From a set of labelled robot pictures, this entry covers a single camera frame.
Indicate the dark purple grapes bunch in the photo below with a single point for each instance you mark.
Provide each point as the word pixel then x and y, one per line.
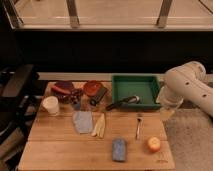
pixel 76 95

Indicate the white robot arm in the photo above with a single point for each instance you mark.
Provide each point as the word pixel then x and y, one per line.
pixel 186 82

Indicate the green plastic tray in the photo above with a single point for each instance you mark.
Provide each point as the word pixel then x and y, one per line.
pixel 145 87

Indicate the red orange bowl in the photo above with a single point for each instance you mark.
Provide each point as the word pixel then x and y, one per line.
pixel 91 87

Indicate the black rectangular box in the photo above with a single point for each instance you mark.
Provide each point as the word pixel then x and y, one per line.
pixel 99 95

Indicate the blue small cup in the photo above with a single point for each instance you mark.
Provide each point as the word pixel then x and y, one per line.
pixel 76 106

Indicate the light blue cloth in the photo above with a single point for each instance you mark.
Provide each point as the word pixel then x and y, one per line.
pixel 83 121

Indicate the dark maroon bowl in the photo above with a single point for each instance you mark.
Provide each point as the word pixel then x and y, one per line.
pixel 62 89

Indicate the metal fork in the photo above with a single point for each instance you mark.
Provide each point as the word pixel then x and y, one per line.
pixel 139 120

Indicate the peeled banana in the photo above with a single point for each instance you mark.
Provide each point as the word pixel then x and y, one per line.
pixel 99 127

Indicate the white paper cup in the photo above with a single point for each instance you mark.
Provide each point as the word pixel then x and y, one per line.
pixel 51 104

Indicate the blue sponge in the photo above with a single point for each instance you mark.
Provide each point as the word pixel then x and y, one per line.
pixel 119 150

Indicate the orange fruit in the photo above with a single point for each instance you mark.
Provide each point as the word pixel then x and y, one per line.
pixel 154 144

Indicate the black chair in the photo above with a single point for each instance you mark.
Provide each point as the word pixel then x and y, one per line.
pixel 14 100

